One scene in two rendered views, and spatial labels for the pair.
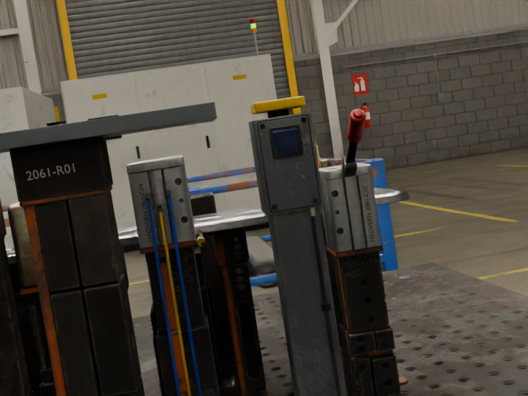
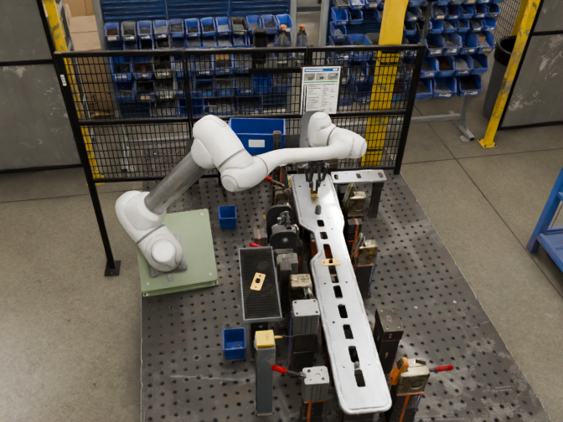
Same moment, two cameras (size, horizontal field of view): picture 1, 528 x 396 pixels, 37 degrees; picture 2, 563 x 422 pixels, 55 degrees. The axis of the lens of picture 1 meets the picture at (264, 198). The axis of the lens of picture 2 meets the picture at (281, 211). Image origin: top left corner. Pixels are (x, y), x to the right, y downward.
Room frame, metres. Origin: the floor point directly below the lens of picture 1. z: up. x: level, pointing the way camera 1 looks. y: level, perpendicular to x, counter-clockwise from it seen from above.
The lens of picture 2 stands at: (0.95, -1.17, 2.70)
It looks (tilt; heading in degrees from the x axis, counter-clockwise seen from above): 40 degrees down; 87
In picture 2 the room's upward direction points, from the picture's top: 2 degrees clockwise
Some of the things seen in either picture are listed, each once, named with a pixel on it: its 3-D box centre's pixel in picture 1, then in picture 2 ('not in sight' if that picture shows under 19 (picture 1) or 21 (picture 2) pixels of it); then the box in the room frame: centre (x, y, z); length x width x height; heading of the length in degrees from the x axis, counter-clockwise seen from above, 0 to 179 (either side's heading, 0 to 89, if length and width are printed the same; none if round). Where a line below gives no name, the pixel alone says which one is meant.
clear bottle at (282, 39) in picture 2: not in sight; (282, 43); (1.05, 1.58, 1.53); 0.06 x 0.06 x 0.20
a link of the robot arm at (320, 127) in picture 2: not in sight; (322, 130); (1.22, 0.94, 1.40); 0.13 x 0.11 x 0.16; 143
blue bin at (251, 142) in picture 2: not in sight; (256, 136); (0.92, 1.36, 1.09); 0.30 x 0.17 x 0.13; 179
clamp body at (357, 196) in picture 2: not in sight; (353, 220); (1.42, 0.91, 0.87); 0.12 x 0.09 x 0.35; 5
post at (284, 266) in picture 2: (3, 342); (284, 296); (1.04, 0.37, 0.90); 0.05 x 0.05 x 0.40; 5
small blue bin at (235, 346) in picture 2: not in sight; (234, 344); (0.83, 0.24, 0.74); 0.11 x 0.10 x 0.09; 95
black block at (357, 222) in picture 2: not in sight; (351, 243); (1.40, 0.77, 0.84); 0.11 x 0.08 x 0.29; 5
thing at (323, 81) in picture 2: not in sight; (319, 90); (1.26, 1.51, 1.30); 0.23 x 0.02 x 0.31; 5
